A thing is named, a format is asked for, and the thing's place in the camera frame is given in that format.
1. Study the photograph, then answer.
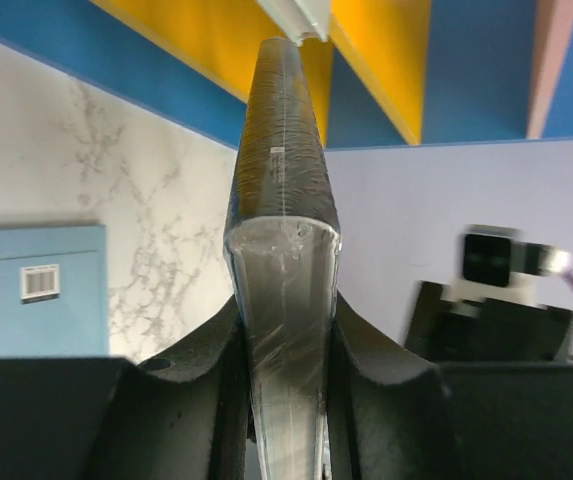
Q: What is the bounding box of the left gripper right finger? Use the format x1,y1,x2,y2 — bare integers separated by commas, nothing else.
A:
327,300,573,479

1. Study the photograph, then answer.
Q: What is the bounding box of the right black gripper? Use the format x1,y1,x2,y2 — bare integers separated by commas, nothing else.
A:
404,281,573,363

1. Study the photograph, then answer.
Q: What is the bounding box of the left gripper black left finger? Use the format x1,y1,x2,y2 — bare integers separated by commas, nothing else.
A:
0,300,250,479

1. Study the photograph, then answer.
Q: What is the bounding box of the teal blue book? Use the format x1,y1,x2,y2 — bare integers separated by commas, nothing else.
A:
224,37,342,479

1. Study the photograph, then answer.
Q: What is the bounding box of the grey book with G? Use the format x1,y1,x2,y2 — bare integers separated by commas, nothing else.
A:
256,0,331,46

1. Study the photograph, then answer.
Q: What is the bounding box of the light blue thin book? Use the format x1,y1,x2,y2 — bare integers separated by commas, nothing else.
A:
0,225,109,358

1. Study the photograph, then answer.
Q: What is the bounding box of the blue shelf with coloured boards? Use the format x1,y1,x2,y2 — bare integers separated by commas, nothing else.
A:
0,1,573,150

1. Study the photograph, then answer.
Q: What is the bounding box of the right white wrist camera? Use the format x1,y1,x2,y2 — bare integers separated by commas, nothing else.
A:
444,224,572,317

